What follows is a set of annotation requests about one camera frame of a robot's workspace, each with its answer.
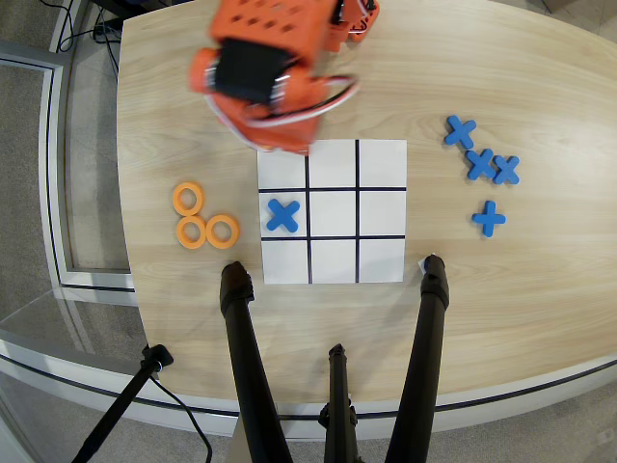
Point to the grey metal partition frame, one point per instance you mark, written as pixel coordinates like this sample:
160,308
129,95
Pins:
50,169

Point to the white tic-tac-toe grid sheet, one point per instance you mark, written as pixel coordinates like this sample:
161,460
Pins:
332,214

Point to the blue foam cross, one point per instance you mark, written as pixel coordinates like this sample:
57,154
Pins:
489,218
283,215
506,170
461,131
480,164

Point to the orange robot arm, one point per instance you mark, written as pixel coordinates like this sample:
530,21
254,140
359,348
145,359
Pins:
270,29

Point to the small white sticker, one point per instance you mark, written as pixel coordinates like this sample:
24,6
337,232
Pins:
421,265

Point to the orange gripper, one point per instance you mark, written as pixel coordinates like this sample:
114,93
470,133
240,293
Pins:
284,139

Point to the short black tripod leg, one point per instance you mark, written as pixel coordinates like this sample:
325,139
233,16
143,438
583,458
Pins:
340,410

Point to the thin black stand pole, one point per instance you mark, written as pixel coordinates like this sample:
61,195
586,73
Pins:
120,405

